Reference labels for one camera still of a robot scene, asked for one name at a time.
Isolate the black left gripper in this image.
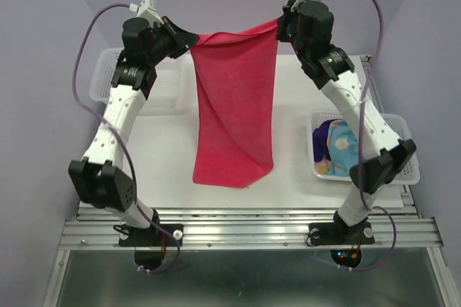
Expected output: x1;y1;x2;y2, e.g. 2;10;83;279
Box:
146;15;200;66

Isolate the pink towel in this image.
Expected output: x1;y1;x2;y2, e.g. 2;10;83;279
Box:
191;19;278;188

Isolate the blue patterned towel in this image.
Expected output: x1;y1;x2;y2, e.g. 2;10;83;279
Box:
326;120;359;177

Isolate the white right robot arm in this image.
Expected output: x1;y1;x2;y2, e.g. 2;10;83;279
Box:
277;0;416;242

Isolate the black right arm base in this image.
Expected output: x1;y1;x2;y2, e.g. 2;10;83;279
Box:
306;211;375;246

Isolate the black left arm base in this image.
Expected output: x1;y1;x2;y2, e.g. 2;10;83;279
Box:
112;224;182;247

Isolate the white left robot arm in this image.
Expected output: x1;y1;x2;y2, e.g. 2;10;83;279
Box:
68;17;199;245

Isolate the white empty plastic basket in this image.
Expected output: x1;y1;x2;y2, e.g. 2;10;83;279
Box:
89;48;192;108

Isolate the purple towel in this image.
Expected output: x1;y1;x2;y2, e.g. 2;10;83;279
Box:
312;120;334;162

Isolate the peach patterned towel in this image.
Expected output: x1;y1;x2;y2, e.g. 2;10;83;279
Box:
315;159;332;175

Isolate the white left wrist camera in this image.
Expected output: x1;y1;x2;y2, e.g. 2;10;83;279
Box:
128;0;164;27

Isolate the aluminium mounting rail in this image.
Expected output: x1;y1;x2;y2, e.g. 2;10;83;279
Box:
58;207;443;251

